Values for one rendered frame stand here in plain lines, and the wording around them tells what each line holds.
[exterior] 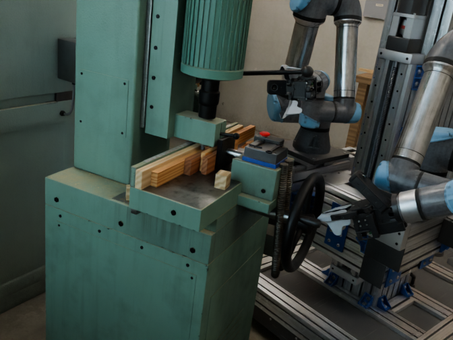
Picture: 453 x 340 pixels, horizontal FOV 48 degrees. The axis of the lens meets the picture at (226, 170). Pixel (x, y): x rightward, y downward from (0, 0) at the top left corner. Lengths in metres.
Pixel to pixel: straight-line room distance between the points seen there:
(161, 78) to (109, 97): 0.17
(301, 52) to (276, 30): 3.16
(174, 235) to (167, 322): 0.28
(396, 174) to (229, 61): 0.52
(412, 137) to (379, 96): 0.61
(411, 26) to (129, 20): 0.95
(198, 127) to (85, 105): 0.36
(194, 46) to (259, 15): 3.76
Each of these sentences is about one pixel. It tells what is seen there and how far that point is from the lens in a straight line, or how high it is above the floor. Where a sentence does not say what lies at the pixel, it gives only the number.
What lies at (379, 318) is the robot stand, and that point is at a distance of 2.21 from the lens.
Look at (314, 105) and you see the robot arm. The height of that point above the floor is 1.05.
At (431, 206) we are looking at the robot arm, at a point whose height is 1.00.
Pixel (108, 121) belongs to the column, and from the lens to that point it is 1.55.
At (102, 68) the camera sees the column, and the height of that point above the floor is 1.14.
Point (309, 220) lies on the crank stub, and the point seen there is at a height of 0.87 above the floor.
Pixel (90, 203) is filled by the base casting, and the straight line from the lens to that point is 1.53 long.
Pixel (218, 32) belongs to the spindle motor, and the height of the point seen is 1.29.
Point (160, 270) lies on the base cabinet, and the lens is 1.46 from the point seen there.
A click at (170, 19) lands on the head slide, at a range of 1.43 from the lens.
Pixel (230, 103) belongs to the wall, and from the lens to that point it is 5.36.
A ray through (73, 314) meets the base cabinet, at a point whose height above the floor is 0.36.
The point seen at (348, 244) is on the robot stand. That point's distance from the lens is 1.98.
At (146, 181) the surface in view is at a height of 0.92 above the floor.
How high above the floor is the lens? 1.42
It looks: 21 degrees down
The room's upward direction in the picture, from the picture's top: 7 degrees clockwise
